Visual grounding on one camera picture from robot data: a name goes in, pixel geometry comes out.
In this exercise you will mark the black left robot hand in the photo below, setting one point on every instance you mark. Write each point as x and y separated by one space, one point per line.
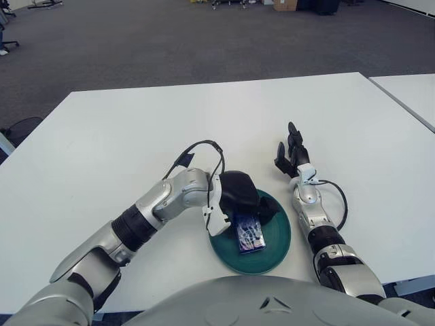
238 193

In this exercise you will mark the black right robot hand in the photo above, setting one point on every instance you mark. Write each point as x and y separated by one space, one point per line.
300 156

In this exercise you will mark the blue gum pack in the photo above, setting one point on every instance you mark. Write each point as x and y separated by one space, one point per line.
251 234

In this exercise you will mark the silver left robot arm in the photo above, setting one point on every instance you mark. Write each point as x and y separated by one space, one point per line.
142 217

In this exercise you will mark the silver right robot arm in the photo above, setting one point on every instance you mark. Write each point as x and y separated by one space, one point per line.
326 237

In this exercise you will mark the green round plate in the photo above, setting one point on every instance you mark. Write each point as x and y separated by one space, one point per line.
275 244

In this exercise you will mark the grey robot torso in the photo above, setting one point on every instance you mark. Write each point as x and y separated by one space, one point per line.
238 302

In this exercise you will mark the black cabinet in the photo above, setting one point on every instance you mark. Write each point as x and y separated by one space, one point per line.
317 6

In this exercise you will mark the brown cardboard box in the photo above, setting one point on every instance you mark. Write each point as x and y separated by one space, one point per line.
285 4

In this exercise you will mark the wheeled metal cart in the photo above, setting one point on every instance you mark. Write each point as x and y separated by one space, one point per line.
234 3

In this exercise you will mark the black floor stand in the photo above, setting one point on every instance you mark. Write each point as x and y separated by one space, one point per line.
44 3

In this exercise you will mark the black office chair base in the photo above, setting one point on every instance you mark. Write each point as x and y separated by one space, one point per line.
10 43

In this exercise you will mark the white shoe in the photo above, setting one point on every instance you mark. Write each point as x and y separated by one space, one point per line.
3 52

